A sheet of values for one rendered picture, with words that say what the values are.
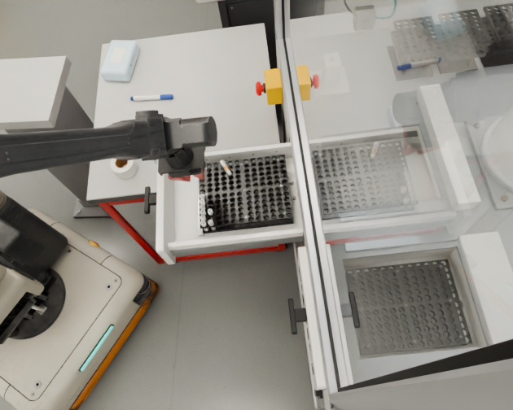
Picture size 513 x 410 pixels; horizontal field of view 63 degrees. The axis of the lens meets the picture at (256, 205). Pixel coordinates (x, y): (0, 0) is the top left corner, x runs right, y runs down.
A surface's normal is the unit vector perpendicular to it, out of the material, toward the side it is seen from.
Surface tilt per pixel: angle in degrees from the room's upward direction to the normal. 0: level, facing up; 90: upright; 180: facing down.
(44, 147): 74
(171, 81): 0
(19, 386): 0
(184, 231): 0
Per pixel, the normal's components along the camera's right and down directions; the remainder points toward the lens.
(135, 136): 0.92, -0.01
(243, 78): -0.08, -0.43
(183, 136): -0.11, 0.20
